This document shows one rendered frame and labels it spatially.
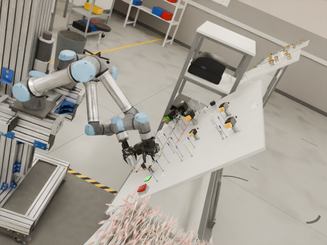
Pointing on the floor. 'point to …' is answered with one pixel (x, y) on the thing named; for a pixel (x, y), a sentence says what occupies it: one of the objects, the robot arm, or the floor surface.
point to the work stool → (99, 39)
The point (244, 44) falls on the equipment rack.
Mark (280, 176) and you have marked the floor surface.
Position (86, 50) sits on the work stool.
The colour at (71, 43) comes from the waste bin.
